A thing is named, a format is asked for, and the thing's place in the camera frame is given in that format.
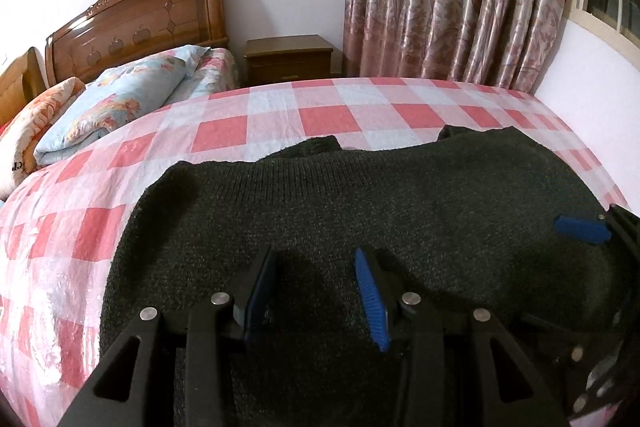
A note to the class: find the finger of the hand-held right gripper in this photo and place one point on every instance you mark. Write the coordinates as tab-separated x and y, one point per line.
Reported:
552	332
580	228

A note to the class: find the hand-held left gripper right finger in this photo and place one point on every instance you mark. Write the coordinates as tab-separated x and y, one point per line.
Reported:
371	297

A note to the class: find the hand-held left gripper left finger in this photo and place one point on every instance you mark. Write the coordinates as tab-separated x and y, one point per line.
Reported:
257	294

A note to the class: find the dark striped knit sweater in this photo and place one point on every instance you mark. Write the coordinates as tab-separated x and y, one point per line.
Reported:
350	207

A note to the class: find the pink checkered bed sheet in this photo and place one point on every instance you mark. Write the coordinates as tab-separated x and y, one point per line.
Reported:
320	117

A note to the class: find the blue floral pillow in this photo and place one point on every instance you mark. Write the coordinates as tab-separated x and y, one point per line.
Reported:
125	97

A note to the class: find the wooden nightstand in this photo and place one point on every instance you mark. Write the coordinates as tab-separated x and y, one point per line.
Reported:
287	57

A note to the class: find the orange floral pillow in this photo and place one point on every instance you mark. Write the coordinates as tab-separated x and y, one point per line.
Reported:
35	127

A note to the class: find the large wooden headboard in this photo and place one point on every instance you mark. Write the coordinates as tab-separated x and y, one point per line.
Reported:
145	17

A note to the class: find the small wooden headboard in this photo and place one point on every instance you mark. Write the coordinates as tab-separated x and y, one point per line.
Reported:
17	87

